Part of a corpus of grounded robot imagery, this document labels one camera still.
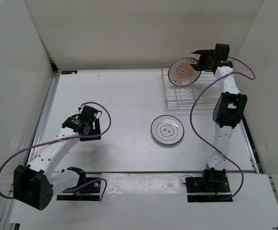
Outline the orange sunburst plate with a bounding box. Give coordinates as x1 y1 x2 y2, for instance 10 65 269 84
167 57 201 87

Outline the glass plate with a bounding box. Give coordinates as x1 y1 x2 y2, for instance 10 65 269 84
150 115 185 146

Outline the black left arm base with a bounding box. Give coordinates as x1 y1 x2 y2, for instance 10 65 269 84
56 174 108 202

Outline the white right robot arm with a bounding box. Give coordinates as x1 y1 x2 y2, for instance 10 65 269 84
189 47 247 192

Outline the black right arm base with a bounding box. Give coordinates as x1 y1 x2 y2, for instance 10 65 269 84
185 177 233 203

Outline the blue label sticker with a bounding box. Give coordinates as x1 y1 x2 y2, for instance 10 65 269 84
61 70 78 75

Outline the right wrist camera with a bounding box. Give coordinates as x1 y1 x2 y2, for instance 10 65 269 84
214 44 230 61

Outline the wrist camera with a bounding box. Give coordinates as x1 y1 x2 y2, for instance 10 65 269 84
214 44 230 61
78 105 85 114

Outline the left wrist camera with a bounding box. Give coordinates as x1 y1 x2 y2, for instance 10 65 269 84
78 105 85 114

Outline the wire dish rack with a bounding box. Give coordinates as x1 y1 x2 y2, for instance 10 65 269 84
161 65 221 114

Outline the aluminium table rail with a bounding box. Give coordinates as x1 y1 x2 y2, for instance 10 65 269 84
21 69 60 175

